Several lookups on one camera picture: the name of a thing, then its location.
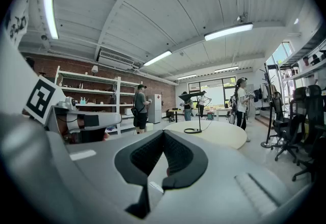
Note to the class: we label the metal storage shelf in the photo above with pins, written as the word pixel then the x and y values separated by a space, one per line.
pixel 305 70

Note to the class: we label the small wooden pedestal table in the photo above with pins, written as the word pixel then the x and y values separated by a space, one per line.
pixel 175 110

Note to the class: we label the round beige table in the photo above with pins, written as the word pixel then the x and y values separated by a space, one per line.
pixel 221 136

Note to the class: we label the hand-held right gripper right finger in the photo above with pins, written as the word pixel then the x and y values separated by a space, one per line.
pixel 216 187

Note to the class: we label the ceiling-mounted camera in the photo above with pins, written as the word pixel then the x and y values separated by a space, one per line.
pixel 241 18

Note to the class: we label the beige trash bin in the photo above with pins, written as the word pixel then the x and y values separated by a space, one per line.
pixel 149 126

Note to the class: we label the black mesh office chair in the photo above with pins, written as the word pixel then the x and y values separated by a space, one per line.
pixel 278 106

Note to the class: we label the ceiling air conditioner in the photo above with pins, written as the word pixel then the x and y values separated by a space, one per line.
pixel 114 60

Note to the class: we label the long white table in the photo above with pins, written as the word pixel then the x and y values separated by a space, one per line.
pixel 224 108

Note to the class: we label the white box on shelf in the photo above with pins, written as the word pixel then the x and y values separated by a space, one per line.
pixel 128 111

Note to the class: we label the ceiling light bar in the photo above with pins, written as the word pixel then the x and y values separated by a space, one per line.
pixel 158 58
pixel 228 31
pixel 51 16
pixel 186 77
pixel 226 69

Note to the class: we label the black desk lamp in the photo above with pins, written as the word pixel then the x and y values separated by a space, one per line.
pixel 187 97

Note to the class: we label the white refrigerator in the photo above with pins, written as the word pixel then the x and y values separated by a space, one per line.
pixel 154 108

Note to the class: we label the person's white printed shirt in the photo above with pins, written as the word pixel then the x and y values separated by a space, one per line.
pixel 15 65

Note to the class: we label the black coat rack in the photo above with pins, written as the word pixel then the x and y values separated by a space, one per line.
pixel 266 144

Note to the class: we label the large window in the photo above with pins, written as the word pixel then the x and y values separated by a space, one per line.
pixel 216 93

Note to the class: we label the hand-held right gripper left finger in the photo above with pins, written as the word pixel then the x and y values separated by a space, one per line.
pixel 102 167

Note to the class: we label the white shelving unit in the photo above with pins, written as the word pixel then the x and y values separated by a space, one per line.
pixel 118 95

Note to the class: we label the green box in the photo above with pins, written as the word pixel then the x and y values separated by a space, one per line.
pixel 210 115

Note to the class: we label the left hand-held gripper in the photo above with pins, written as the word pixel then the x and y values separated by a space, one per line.
pixel 42 98

